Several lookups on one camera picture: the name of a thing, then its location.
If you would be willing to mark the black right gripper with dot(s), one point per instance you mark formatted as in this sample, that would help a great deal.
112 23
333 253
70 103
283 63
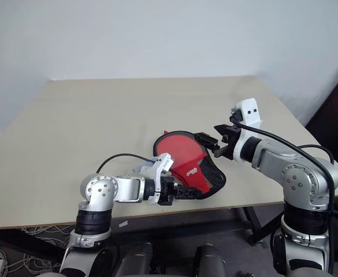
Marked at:
230 141

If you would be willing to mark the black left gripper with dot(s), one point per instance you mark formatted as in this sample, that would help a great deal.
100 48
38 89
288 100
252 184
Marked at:
166 191

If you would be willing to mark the red black mesh paddle case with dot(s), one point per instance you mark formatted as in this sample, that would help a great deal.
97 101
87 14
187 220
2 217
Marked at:
212 181

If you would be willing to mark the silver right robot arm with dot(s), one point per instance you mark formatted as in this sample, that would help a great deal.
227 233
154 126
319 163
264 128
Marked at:
272 155

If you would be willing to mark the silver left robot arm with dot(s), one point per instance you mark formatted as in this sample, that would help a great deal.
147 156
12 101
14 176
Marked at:
125 189

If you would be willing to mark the small white table edge sticker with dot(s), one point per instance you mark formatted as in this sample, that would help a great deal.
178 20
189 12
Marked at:
123 224

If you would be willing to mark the dark rounded shape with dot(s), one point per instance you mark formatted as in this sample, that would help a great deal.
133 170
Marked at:
210 261
137 259

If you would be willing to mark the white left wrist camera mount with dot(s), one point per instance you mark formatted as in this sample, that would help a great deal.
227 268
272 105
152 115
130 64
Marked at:
164 162

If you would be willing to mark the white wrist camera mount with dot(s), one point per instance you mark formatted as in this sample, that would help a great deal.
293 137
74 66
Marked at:
251 111
164 162

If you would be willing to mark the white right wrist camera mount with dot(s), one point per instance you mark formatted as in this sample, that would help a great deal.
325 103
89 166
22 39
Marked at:
251 111

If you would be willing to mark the black metal table frame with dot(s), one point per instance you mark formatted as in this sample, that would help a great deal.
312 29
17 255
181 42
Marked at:
254 222

